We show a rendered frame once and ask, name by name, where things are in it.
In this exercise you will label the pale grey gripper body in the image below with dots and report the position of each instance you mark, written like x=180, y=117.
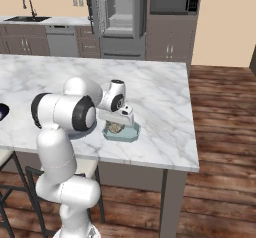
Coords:
x=115, y=118

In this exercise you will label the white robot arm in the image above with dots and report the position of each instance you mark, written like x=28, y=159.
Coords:
x=61, y=112

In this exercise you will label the stainless steel fridge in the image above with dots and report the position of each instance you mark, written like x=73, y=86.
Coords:
x=123, y=45

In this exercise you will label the open fridge door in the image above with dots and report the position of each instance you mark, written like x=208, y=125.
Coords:
x=98, y=8

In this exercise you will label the beige dumpling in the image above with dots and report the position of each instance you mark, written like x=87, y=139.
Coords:
x=115, y=128

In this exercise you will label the grey-brown drawer stack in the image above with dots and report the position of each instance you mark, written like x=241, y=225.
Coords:
x=88, y=43

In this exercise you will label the stainless steel dishwasher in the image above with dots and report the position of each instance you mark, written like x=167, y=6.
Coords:
x=62, y=42

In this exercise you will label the grey-brown tall cupboard unit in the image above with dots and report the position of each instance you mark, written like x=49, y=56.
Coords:
x=170, y=38

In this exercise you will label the grey kitchen island base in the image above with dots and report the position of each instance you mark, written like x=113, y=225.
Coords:
x=173, y=202

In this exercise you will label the dark blue bowl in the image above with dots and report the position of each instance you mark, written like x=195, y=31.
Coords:
x=2, y=112

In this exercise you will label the grey-brown base cupboard run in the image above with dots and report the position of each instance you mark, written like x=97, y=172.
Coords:
x=23, y=40

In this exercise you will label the built-in microwave oven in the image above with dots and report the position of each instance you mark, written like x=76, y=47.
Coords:
x=170, y=0

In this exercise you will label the dark kitchen sink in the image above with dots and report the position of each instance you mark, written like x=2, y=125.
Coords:
x=26, y=19

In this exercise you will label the black curved tap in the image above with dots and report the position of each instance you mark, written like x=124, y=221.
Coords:
x=30, y=3

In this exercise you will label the white wall socket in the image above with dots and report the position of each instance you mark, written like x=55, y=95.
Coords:
x=81, y=2
x=75, y=2

